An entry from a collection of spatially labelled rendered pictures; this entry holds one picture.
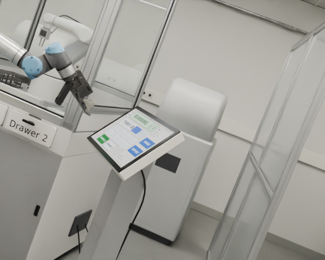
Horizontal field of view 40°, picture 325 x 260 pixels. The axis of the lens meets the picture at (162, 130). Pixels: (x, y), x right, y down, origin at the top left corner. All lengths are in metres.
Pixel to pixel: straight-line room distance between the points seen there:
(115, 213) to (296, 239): 3.99
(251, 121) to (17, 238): 3.59
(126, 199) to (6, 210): 0.82
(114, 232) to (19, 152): 0.76
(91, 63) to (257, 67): 3.43
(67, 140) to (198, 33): 3.45
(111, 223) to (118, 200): 0.11
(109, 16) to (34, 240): 1.27
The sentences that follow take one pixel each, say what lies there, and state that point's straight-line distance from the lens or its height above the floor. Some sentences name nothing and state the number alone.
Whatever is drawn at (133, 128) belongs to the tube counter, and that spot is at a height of 1.11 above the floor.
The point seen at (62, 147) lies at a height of 0.85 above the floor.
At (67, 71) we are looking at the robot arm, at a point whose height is 1.25.
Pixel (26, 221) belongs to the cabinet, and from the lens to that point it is 2.61.
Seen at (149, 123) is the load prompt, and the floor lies 1.16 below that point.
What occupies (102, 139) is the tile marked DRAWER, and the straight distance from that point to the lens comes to 2.18.
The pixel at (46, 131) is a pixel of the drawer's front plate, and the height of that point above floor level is 0.89.
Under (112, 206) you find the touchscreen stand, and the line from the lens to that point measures 2.09.
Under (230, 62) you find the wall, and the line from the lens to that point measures 5.56.
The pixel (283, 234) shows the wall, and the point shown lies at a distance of 5.82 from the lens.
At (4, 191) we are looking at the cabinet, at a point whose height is 0.49.
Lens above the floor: 1.38
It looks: 6 degrees down
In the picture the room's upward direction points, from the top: 21 degrees clockwise
